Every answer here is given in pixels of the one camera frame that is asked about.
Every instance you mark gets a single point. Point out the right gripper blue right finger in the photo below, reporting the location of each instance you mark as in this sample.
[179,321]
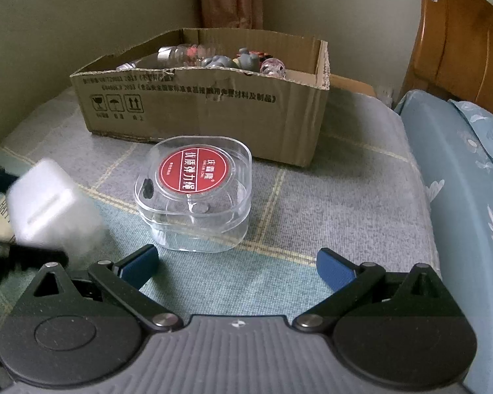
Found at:
[351,285]

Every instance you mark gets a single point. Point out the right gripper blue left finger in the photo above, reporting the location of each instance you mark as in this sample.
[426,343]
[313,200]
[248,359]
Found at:
[121,282]

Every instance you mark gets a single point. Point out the white rectangular plastic box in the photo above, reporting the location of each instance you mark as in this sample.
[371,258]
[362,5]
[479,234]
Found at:
[48,209]

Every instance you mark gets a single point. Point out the clear case with red spool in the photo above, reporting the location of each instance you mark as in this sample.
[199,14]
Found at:
[194,193]

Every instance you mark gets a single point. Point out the clear plastic jar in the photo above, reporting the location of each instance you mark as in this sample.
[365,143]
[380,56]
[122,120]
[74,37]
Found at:
[144,63]

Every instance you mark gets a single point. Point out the pink bottle keychain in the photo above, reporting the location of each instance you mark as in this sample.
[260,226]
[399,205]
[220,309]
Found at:
[273,67]

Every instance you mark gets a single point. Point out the glass bottle with yellow beads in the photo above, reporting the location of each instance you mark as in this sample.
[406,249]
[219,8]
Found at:
[185,55]

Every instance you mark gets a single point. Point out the grey cartoon figure toy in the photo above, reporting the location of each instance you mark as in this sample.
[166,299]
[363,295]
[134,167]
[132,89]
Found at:
[245,60]

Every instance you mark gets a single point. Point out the blue floral bed sheet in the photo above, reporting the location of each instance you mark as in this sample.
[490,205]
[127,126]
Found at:
[458,175]

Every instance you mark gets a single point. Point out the brown cardboard box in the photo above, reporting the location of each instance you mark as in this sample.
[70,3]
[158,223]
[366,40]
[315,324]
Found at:
[278,119]

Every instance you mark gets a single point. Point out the blue floral pillow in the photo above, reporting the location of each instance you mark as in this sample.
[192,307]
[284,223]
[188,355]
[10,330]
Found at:
[481,122]

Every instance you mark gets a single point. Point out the wooden bed headboard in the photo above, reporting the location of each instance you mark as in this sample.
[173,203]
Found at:
[452,56]

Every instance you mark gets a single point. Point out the white wall socket plug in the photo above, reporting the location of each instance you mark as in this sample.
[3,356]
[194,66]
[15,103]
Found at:
[385,95]

